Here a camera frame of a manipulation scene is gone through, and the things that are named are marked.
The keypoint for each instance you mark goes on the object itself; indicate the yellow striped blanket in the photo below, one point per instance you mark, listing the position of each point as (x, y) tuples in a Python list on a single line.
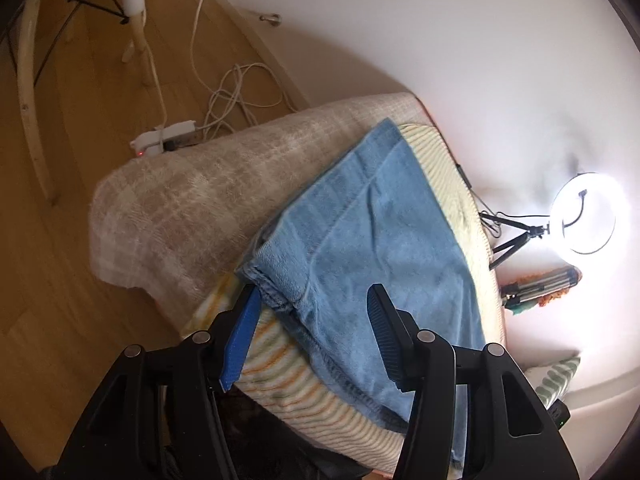
[(300, 390)]

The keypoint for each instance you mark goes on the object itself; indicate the white power strip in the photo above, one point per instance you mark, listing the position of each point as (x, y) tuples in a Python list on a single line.
[(175, 132)]

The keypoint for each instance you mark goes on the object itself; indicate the metal door stopper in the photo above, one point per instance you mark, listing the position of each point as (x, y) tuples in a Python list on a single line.
[(272, 19)]

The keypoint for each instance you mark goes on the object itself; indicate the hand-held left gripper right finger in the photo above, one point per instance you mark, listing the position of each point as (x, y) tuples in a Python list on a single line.
[(382, 330)]

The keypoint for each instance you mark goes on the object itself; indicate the blue towel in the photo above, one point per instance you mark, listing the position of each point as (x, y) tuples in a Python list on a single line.
[(380, 230)]

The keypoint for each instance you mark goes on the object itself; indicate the folded silver tripod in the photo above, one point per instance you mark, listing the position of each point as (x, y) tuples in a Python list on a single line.
[(540, 287)]

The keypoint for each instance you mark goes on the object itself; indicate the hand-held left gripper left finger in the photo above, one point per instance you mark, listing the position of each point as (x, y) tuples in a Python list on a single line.
[(237, 345)]

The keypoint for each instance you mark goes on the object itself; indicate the black mini tripod stand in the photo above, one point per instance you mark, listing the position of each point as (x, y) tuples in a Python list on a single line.
[(515, 242)]

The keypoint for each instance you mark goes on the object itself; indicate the green striped white pillow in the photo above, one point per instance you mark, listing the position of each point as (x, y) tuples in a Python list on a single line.
[(555, 380)]

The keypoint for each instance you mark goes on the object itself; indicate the pink checked blanket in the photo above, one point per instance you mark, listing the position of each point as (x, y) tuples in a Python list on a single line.
[(200, 200)]

